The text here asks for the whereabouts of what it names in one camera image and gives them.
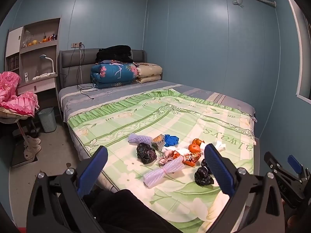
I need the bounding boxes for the large black plastic bag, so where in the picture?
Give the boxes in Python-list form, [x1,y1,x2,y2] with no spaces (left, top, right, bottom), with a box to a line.
[136,142,157,164]

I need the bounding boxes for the dark floor mat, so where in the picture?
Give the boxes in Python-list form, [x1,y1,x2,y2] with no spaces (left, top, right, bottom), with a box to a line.
[11,142,38,168]

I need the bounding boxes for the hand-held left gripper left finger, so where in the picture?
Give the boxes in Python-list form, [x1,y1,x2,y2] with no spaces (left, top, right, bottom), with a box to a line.
[26,146,108,233]

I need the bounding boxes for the white desk lamp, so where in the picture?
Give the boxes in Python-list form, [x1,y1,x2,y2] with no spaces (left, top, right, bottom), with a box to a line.
[39,55,57,76]

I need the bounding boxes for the white slipper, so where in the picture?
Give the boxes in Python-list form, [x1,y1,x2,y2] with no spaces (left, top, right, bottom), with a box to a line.
[25,136,42,148]
[24,146,42,161]

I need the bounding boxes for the small snack box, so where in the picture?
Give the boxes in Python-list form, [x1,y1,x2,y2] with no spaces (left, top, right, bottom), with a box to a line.
[151,134,166,150]

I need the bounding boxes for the grey padded headboard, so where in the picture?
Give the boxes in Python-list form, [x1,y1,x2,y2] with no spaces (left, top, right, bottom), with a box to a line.
[59,49,147,89]

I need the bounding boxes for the white cloth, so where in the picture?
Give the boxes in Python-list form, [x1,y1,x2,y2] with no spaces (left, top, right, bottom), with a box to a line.
[32,73,57,80]

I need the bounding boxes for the blue floral folded quilt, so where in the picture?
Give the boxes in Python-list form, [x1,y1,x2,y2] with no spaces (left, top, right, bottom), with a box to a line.
[91,63,139,89]

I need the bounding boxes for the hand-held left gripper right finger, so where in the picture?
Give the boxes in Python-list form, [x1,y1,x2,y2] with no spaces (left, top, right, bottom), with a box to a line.
[204,143,285,233]

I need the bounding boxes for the wooden shelf desk unit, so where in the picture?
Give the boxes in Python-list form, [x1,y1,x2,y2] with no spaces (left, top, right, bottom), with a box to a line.
[5,17,61,95]

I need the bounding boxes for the chair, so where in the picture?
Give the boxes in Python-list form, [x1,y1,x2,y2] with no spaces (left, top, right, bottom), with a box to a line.
[0,107,39,151]

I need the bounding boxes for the black clothing pile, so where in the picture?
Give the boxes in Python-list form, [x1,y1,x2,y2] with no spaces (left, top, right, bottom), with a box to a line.
[95,45,134,63]

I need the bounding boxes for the bed with green floral sheet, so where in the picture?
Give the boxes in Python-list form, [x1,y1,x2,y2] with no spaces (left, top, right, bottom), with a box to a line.
[58,79,258,233]

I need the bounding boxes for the black charging cable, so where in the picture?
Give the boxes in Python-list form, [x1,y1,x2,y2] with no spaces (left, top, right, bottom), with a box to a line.
[77,45,95,100]
[64,47,74,83]

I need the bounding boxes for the pink orange wrapper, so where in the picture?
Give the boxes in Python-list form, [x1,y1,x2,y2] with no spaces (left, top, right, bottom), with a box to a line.
[159,150,181,167]

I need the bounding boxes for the orange snack wrapper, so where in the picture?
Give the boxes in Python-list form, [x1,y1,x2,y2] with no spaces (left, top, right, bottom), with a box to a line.
[181,152,202,167]

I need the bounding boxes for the pink clothes pile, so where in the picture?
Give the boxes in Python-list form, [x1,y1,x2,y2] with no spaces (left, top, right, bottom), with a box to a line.
[0,71,40,117]

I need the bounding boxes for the white window frame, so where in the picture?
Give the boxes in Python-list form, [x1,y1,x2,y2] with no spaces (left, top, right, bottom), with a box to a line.
[283,0,311,101]

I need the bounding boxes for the clear plastic bag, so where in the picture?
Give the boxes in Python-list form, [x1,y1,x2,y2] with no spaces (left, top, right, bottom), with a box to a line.
[23,30,33,46]

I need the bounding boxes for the purple foam fruit net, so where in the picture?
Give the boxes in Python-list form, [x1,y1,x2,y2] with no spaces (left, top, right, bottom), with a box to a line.
[128,133,152,144]

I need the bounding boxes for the grey plastic waste bin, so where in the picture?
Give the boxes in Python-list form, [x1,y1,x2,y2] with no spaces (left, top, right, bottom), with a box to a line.
[38,107,57,133]

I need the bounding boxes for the blue glove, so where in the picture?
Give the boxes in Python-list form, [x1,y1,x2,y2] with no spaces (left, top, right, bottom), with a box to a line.
[164,134,179,148]

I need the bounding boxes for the beige folded pillows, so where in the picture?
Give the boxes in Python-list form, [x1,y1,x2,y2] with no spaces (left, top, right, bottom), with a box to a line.
[135,63,163,84]

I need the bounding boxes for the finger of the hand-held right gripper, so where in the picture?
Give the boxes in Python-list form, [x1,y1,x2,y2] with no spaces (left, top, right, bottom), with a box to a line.
[264,151,287,175]
[287,155,310,182]

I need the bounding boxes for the small black plastic bag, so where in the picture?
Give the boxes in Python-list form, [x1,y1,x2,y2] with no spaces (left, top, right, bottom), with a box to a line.
[194,167,214,186]
[201,158,212,174]

